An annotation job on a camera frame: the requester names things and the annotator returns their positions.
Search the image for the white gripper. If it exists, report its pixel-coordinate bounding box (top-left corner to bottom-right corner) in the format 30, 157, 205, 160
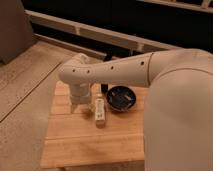
69, 83, 92, 106

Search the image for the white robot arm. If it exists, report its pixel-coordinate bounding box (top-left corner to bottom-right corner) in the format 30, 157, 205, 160
59, 49, 213, 171

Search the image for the white cup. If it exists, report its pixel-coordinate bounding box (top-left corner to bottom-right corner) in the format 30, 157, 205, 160
81, 103, 94, 114

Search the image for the white remote controller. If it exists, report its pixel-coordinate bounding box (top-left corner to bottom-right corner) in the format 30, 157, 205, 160
95, 94, 106, 126

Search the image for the black bowl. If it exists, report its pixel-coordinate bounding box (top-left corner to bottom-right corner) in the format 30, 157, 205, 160
106, 86, 136, 112

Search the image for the wooden slatted table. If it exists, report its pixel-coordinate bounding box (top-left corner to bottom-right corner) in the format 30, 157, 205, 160
41, 82, 147, 168

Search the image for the brown couch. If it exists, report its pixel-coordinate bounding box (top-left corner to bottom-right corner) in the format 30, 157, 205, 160
0, 0, 36, 64

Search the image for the white shelf rail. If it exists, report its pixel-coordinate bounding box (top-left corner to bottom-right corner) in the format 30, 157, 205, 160
26, 10, 178, 53

